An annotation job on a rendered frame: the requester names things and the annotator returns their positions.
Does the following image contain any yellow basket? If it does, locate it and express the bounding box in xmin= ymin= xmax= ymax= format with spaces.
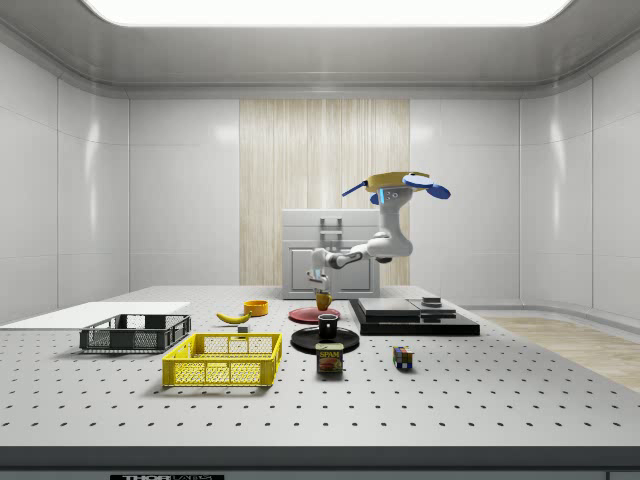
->
xmin=161 ymin=332 xmax=284 ymax=388

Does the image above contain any black mug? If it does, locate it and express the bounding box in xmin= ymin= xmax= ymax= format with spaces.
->
xmin=317 ymin=313 xmax=340 ymax=342

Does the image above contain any black plate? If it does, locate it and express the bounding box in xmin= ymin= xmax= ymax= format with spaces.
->
xmin=290 ymin=326 xmax=362 ymax=353

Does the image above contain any white cabinet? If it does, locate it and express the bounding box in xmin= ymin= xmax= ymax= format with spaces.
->
xmin=280 ymin=208 xmax=382 ymax=302

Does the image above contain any flat-sided can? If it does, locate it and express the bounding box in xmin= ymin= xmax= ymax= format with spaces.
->
xmin=314 ymin=341 xmax=345 ymax=376

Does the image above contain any black stove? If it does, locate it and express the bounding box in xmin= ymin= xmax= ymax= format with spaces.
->
xmin=348 ymin=295 xmax=482 ymax=337

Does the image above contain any puzzle cube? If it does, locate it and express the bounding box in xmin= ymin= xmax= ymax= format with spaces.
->
xmin=391 ymin=345 xmax=415 ymax=372

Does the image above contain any red plate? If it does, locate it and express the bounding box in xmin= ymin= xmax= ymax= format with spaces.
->
xmin=287 ymin=306 xmax=342 ymax=324

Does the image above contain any drone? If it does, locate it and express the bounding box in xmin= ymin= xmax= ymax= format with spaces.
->
xmin=341 ymin=170 xmax=453 ymax=207

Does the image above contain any dark grey basket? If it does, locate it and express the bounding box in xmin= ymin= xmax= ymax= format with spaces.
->
xmin=78 ymin=313 xmax=193 ymax=355

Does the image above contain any white board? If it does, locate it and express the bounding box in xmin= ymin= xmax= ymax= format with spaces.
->
xmin=0 ymin=300 xmax=192 ymax=331

